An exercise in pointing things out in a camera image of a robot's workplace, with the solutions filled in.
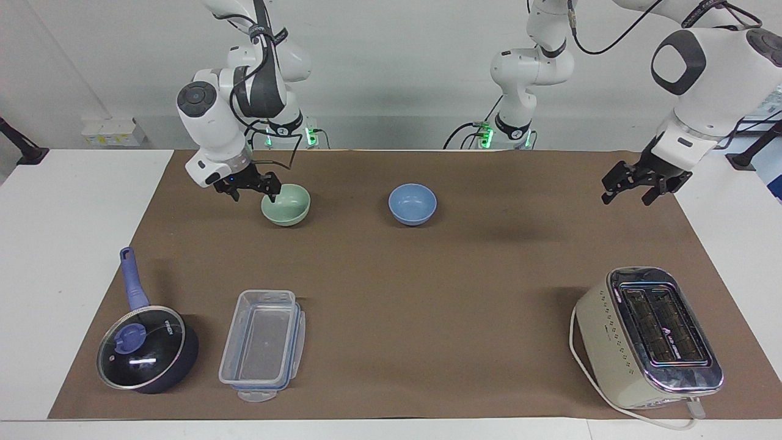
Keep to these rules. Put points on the glass lid with blue knob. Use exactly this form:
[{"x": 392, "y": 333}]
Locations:
[{"x": 142, "y": 348}]

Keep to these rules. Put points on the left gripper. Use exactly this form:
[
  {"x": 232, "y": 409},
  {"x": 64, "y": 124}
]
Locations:
[{"x": 661, "y": 168}]

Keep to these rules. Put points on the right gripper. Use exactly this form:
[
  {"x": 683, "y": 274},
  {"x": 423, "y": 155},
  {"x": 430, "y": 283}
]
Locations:
[{"x": 238, "y": 178}]

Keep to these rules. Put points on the green bowl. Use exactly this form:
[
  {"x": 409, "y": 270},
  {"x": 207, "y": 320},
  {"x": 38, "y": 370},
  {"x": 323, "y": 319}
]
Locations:
[{"x": 290, "y": 208}]

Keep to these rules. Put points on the clear plastic food container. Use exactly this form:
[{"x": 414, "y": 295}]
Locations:
[{"x": 263, "y": 345}]

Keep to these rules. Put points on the blue bowl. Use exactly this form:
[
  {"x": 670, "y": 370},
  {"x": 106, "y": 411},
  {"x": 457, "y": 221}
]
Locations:
[{"x": 413, "y": 205}]

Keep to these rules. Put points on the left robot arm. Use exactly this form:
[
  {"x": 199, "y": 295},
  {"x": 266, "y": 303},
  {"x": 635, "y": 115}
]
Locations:
[{"x": 712, "y": 79}]

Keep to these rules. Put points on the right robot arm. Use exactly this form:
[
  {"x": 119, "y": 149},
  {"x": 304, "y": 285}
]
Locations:
[{"x": 214, "y": 131}]

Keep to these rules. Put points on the black stand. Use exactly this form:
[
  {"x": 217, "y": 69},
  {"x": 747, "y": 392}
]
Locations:
[
  {"x": 24, "y": 151},
  {"x": 754, "y": 150}
]

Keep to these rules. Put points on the cream and chrome toaster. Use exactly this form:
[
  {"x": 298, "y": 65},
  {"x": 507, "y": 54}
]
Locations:
[{"x": 611, "y": 342}]

